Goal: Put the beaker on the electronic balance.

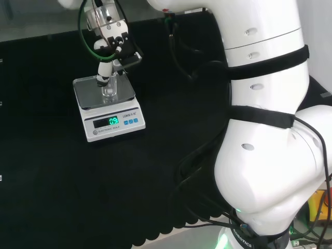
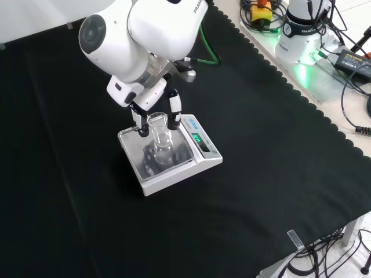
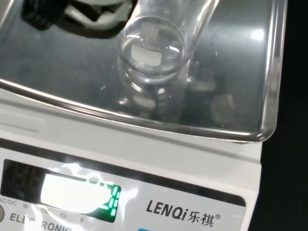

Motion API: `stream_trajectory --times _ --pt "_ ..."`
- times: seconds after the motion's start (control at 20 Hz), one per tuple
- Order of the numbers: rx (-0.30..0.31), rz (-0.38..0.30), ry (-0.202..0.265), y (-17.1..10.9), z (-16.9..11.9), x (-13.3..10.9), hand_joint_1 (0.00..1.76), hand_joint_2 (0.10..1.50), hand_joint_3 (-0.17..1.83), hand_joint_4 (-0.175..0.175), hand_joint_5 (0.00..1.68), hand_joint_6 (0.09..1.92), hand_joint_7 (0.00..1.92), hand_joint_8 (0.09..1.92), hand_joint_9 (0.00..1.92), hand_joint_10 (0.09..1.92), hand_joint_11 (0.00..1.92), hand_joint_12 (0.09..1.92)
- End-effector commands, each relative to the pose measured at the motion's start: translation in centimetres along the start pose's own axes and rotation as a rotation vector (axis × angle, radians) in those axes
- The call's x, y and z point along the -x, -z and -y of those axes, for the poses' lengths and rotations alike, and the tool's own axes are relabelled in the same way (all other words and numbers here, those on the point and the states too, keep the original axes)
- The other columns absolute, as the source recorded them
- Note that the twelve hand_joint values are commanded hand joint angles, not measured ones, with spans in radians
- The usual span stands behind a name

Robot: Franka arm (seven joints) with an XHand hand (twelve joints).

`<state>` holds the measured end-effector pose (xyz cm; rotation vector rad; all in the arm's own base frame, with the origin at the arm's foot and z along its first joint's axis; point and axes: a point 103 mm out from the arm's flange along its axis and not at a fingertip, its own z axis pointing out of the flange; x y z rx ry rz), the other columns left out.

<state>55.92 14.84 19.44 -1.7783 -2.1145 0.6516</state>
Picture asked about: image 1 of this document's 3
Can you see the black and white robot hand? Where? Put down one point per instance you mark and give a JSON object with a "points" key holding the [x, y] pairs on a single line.
{"points": [[105, 68]]}

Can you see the clear glass 100 mL beaker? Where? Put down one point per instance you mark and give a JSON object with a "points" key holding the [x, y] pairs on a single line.
{"points": [[110, 89]]}

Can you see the white electronic balance steel pan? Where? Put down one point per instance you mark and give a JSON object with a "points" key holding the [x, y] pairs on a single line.
{"points": [[109, 124]]}

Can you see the black bench cloth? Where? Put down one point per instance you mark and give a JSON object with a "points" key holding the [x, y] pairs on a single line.
{"points": [[52, 181]]}

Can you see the yellow stop button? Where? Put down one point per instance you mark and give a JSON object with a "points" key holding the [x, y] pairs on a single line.
{"points": [[320, 205]]}

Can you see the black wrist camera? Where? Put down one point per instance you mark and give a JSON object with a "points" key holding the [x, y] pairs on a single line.
{"points": [[119, 41]]}

